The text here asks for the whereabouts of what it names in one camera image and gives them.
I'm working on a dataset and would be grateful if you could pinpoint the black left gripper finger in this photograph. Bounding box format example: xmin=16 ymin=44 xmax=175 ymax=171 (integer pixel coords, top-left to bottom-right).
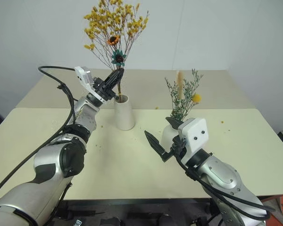
xmin=109 ymin=70 xmax=125 ymax=89
xmin=106 ymin=68 xmax=124 ymax=84

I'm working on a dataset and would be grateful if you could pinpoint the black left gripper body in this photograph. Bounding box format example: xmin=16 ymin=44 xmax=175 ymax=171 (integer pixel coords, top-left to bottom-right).
xmin=92 ymin=76 xmax=117 ymax=102

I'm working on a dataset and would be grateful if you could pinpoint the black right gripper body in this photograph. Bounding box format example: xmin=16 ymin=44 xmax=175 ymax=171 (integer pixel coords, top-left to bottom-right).
xmin=170 ymin=136 xmax=187 ymax=159

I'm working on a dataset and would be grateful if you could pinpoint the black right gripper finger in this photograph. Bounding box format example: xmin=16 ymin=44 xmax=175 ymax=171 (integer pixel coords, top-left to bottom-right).
xmin=165 ymin=116 xmax=183 ymax=129
xmin=144 ymin=130 xmax=174 ymax=163

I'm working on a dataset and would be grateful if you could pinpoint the yellow dried flower bouquet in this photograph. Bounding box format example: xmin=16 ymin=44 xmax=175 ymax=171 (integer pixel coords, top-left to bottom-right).
xmin=83 ymin=0 xmax=150 ymax=101

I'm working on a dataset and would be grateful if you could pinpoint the green dried flower bouquet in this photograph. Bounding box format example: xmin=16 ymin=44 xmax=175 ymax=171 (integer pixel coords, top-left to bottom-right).
xmin=164 ymin=68 xmax=204 ymax=123

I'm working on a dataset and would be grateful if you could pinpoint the short round white vase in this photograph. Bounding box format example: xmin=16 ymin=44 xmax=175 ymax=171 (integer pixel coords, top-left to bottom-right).
xmin=160 ymin=120 xmax=187 ymax=153

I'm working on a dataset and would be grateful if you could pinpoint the tall white vase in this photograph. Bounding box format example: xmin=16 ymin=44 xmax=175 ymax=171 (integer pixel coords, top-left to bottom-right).
xmin=113 ymin=94 xmax=136 ymax=131

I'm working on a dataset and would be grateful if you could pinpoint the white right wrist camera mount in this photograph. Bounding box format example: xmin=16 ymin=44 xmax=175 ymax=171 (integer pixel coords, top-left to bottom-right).
xmin=177 ymin=117 xmax=208 ymax=169

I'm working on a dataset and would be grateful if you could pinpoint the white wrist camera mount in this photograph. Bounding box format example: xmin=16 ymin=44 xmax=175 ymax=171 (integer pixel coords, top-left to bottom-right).
xmin=74 ymin=66 xmax=107 ymax=104
xmin=177 ymin=117 xmax=208 ymax=169

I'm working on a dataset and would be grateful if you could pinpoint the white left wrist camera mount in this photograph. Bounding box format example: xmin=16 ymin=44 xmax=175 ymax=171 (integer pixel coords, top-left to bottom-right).
xmin=74 ymin=66 xmax=107 ymax=104

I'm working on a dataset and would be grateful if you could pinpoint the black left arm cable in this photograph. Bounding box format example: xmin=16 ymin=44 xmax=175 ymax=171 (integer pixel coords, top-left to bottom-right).
xmin=0 ymin=65 xmax=76 ymax=197

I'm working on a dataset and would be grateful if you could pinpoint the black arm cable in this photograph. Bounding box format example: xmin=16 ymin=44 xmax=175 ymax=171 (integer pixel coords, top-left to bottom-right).
xmin=175 ymin=155 xmax=278 ymax=221
xmin=0 ymin=65 xmax=76 ymax=197

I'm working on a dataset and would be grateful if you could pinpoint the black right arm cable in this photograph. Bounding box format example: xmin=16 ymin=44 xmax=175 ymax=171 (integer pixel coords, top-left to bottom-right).
xmin=175 ymin=155 xmax=278 ymax=221

